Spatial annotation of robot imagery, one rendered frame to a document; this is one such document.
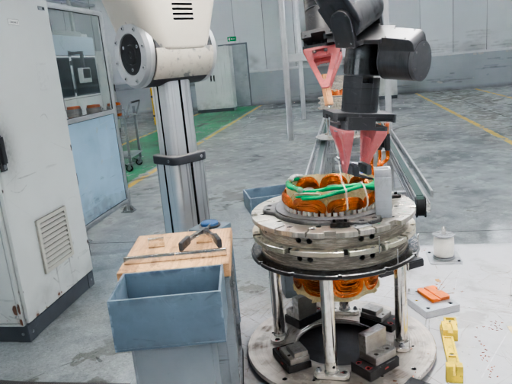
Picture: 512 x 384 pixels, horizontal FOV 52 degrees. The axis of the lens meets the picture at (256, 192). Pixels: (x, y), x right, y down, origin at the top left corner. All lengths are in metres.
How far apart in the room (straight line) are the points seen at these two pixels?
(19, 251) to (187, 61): 2.01
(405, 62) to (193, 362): 0.55
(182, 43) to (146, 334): 0.73
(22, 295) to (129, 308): 2.37
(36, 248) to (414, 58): 2.73
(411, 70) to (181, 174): 0.73
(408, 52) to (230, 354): 0.58
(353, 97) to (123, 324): 0.49
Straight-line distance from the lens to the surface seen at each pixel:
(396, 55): 0.79
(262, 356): 1.13
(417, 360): 1.11
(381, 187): 0.95
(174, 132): 1.34
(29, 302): 3.20
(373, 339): 1.05
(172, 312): 0.81
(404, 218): 0.97
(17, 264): 3.10
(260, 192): 1.39
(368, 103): 0.83
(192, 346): 0.85
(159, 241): 1.00
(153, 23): 1.27
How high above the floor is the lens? 1.38
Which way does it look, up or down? 14 degrees down
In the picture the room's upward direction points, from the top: 5 degrees counter-clockwise
